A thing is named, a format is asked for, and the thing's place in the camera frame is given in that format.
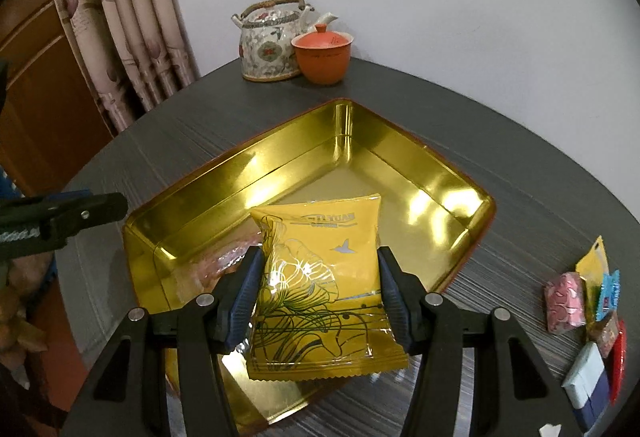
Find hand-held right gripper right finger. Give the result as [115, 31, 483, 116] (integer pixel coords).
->
[376, 246, 583, 437]

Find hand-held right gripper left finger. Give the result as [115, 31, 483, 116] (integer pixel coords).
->
[60, 247, 266, 437]

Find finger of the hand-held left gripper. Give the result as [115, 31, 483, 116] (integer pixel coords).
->
[30, 191, 128, 249]

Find clear orange snack packet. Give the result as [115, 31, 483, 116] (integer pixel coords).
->
[192, 237, 261, 283]

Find yellow flower print snack packet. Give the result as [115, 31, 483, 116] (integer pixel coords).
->
[575, 237, 611, 320]
[246, 194, 410, 382]

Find red tin box gold inside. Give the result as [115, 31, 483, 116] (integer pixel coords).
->
[121, 98, 498, 428]

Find pink patterned snack packet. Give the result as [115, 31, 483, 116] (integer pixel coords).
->
[544, 271, 587, 334]

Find light blue snack packet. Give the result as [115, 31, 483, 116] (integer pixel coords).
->
[561, 341, 607, 410]

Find brown snack packet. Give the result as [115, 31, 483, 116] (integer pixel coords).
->
[587, 312, 621, 358]

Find blue candy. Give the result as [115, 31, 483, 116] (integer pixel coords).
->
[595, 269, 622, 320]

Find navy blue snack packet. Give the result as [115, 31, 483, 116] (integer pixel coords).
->
[582, 367, 613, 433]

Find red snack packet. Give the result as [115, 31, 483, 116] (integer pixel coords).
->
[609, 319, 628, 405]

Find wooden door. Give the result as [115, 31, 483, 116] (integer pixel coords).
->
[0, 0, 116, 198]

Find beige patterned curtain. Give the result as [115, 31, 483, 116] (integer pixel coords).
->
[50, 0, 201, 133]

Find floral ceramic teapot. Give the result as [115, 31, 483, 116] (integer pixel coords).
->
[230, 0, 339, 82]

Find orange lidded tea cup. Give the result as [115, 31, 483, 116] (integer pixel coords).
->
[291, 23, 353, 85]

